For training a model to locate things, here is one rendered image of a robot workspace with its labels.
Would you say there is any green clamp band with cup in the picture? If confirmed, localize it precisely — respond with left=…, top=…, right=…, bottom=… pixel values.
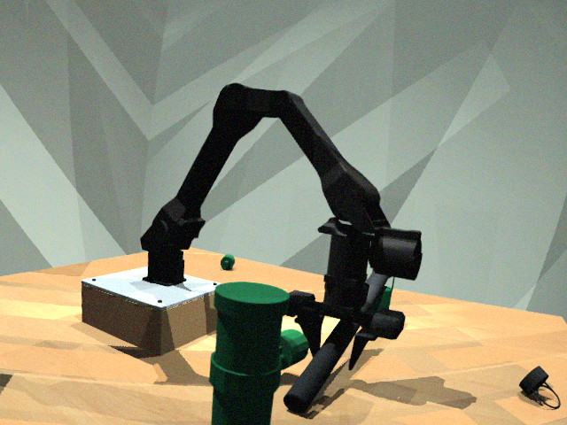
left=209, top=329, right=309, bottom=399

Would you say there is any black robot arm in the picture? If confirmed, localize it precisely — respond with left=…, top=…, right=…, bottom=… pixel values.
left=140, top=82, right=423, bottom=286

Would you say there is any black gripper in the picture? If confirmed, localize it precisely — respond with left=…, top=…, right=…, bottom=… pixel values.
left=286, top=266, right=406, bottom=371

